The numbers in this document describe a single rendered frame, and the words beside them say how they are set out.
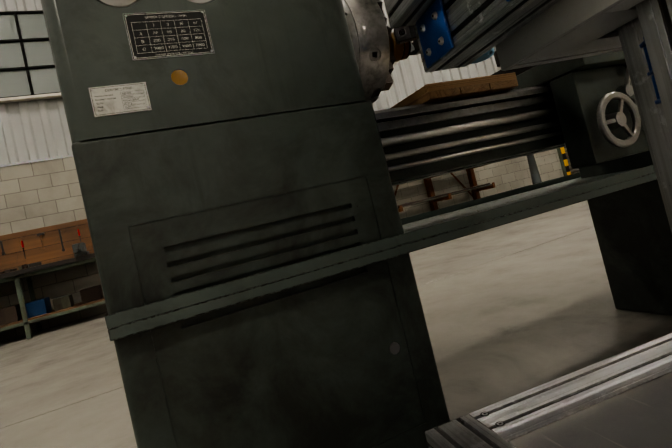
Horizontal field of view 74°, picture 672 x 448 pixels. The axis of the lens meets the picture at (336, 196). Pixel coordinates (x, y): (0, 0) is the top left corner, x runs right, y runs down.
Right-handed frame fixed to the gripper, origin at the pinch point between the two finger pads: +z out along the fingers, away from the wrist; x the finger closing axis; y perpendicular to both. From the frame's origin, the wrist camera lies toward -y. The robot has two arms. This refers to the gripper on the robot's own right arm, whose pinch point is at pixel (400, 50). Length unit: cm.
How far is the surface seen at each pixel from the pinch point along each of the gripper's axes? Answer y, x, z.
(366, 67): -22.0, -9.7, -15.9
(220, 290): -71, -53, -34
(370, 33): -20.2, -2.1, -19.0
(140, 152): -79, -25, -30
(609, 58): 43, -21, -33
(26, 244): -260, 15, 639
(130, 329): -86, -55, -34
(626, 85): 48, -28, -32
